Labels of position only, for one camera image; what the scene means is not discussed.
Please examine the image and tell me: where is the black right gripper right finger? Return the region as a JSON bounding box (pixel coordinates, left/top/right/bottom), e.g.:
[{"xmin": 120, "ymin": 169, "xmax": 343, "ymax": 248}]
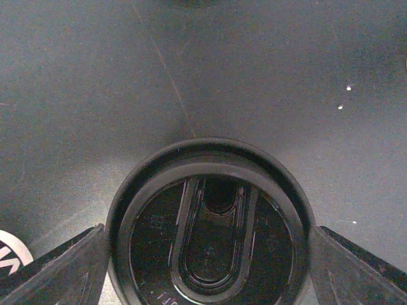
[{"xmin": 309, "ymin": 226, "xmax": 406, "ymax": 304}]

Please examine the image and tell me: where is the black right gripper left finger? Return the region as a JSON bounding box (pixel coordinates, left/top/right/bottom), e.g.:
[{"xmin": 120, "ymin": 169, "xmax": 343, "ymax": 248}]
[{"xmin": 1, "ymin": 224, "xmax": 110, "ymax": 304}]

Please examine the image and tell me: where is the black branded paper cup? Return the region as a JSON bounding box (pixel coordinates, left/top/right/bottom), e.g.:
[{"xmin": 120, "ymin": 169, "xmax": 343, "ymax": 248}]
[{"xmin": 0, "ymin": 230, "xmax": 34, "ymax": 278}]

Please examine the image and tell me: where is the black cup lid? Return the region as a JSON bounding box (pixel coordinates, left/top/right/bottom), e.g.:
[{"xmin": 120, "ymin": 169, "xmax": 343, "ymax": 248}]
[{"xmin": 106, "ymin": 138, "xmax": 315, "ymax": 304}]

